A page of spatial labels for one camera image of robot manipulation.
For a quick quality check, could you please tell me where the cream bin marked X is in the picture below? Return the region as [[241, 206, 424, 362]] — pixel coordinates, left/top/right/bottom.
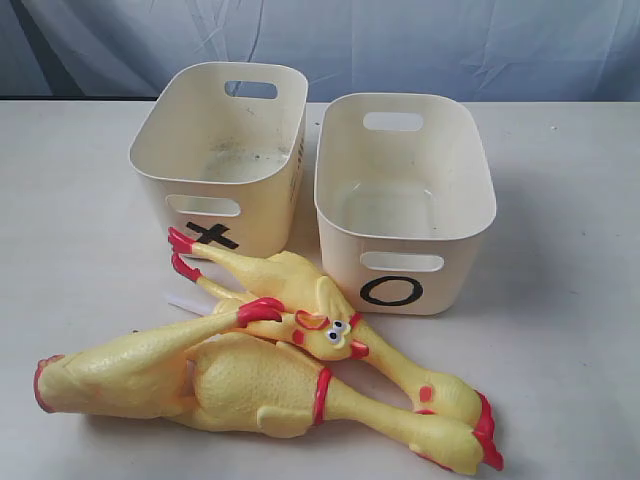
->
[[129, 62, 308, 257]]

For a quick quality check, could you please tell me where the cream bin marked O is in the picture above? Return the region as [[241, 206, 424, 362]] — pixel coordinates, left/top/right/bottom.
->
[[314, 93, 497, 315]]

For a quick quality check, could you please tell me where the grey backdrop curtain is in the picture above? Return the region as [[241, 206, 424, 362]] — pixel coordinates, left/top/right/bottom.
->
[[1, 1, 639, 102]]

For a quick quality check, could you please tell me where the large front rubber chicken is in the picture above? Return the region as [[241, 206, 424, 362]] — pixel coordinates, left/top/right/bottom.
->
[[176, 333, 503, 475]]

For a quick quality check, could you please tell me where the headless rubber chicken body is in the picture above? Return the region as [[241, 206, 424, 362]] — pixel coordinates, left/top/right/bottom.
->
[[33, 297, 285, 419]]

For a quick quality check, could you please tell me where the severed chicken head with squeaker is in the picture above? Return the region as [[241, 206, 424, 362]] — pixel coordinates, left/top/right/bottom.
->
[[165, 294, 369, 361]]

